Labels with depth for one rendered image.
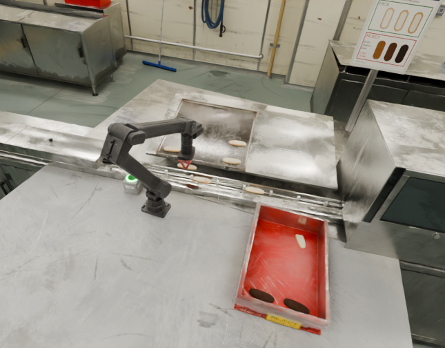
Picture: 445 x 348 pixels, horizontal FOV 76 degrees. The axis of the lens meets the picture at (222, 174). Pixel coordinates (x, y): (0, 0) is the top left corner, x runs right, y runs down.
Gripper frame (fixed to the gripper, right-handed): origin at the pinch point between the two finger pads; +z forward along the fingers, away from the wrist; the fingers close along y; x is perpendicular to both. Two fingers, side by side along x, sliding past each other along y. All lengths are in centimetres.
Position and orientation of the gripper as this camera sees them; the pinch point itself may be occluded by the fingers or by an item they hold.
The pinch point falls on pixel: (186, 165)
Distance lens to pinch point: 146.8
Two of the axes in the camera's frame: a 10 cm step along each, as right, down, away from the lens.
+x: -9.8, -1.9, 0.8
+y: 1.9, -6.4, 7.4
